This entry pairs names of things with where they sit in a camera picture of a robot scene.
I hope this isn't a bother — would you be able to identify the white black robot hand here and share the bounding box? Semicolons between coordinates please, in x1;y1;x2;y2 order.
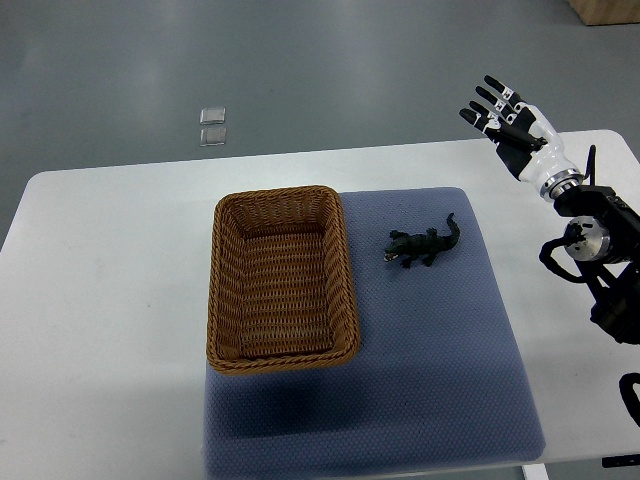
460;75;584;202

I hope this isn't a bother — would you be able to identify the dark green toy crocodile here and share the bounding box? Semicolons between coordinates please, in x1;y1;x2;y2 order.
383;213;460;269

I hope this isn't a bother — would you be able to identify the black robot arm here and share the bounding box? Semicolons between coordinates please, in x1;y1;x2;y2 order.
539;145;639;345

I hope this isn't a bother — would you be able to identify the brown wicker basket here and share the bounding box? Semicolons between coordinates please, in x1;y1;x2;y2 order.
206;185;360;375

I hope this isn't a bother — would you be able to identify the wooden box corner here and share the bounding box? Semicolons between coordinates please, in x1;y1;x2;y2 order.
568;0;639;26

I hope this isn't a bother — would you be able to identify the blue grey fabric mat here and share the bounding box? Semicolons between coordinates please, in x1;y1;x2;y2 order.
203;187;545;479

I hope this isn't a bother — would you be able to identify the upper clear floor tile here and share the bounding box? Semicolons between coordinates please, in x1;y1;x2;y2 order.
199;107;226;125

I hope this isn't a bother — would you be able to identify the black table control panel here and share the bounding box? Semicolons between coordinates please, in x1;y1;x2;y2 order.
601;454;640;468

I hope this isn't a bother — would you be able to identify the black cable loop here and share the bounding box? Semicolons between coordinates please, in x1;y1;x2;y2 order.
618;372;640;429

